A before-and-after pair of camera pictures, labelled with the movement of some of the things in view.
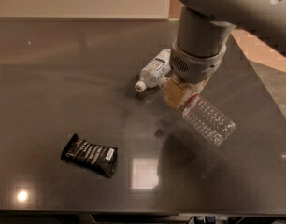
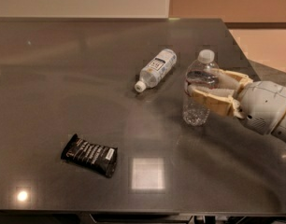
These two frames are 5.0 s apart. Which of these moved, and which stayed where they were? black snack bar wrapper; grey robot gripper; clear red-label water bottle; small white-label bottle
Moved: clear red-label water bottle; grey robot gripper
Stayed: black snack bar wrapper; small white-label bottle
